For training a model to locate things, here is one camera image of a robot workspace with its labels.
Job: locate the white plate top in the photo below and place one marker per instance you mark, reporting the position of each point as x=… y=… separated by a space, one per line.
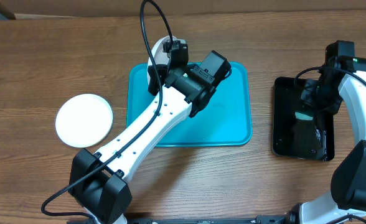
x=84 y=120

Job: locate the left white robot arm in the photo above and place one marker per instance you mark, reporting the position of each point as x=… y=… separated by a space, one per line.
x=99 y=181

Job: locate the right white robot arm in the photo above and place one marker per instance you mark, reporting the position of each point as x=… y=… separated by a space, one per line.
x=346 y=198

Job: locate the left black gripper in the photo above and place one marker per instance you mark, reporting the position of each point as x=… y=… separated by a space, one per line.
x=154 y=89

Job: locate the teal plastic tray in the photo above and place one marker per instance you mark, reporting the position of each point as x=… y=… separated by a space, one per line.
x=226 y=120

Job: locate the white plate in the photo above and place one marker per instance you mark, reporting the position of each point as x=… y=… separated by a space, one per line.
x=84 y=120
x=160 y=57

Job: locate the black water tray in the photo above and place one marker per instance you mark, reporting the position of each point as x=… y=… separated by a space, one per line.
x=312 y=140

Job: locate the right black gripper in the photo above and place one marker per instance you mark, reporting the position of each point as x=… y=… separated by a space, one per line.
x=307 y=102

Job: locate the green scouring sponge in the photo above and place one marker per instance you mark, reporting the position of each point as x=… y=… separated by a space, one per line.
x=303 y=116

